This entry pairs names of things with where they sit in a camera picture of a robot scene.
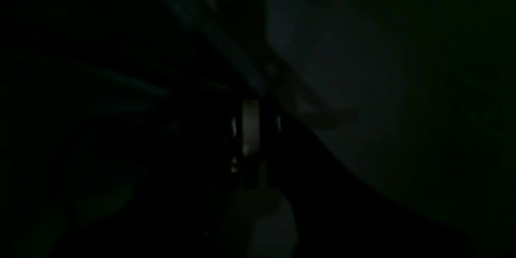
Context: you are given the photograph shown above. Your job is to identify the dark navy t-shirt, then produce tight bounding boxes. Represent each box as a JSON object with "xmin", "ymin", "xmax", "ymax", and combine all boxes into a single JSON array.
[{"xmin": 0, "ymin": 0, "xmax": 516, "ymax": 258}]

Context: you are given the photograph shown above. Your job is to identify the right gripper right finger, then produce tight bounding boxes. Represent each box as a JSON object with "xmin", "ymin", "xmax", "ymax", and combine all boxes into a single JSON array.
[{"xmin": 274, "ymin": 114, "xmax": 282, "ymax": 133}]

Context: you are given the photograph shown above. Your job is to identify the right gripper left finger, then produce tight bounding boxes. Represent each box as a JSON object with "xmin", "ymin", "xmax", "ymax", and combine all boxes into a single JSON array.
[{"xmin": 231, "ymin": 99, "xmax": 260, "ymax": 174}]

